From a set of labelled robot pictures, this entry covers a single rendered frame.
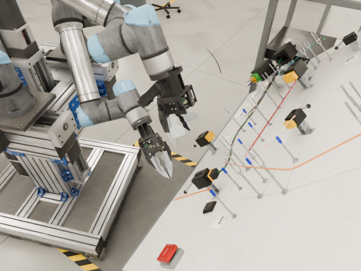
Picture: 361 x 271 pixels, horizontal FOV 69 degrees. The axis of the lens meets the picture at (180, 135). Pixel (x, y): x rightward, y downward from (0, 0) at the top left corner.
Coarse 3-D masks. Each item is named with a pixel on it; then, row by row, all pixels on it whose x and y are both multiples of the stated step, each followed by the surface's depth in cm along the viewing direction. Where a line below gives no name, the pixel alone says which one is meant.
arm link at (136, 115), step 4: (136, 108) 86; (140, 108) 87; (144, 108) 88; (128, 112) 87; (132, 112) 86; (136, 112) 86; (140, 112) 86; (144, 112) 87; (148, 112) 90; (128, 116) 87; (132, 116) 86; (136, 116) 86; (140, 116) 86; (144, 116) 87; (148, 116) 88; (128, 120) 88; (132, 120) 87; (136, 120) 86; (140, 120) 87; (132, 124) 88
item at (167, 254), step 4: (168, 244) 74; (172, 244) 72; (164, 248) 73; (168, 248) 72; (172, 248) 70; (176, 248) 71; (164, 252) 72; (168, 252) 70; (172, 252) 70; (160, 256) 71; (164, 256) 70; (168, 256) 69; (172, 256) 70; (160, 260) 70; (164, 260) 68; (168, 260) 68
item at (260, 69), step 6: (264, 60) 129; (270, 60) 124; (258, 66) 127; (264, 66) 124; (270, 66) 124; (252, 72) 128; (258, 72) 124; (264, 72) 124; (270, 72) 125; (270, 78) 127; (276, 84) 128
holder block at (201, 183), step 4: (200, 172) 84; (204, 172) 82; (196, 176) 84; (200, 176) 81; (204, 176) 81; (192, 180) 83; (196, 180) 83; (200, 180) 82; (204, 180) 81; (196, 184) 84; (200, 184) 83; (204, 184) 82; (208, 184) 81; (200, 188) 84
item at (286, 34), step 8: (280, 32) 162; (288, 32) 162; (296, 32) 162; (304, 32) 162; (312, 32) 162; (272, 40) 155; (280, 40) 155; (288, 40) 155; (296, 40) 155; (304, 40) 155; (312, 40) 155; (328, 40) 155; (272, 48) 148; (296, 48) 148; (304, 48) 148; (312, 48) 148; (320, 48) 148; (328, 48) 148; (264, 56) 152; (296, 56) 142; (304, 56) 142; (312, 56) 142
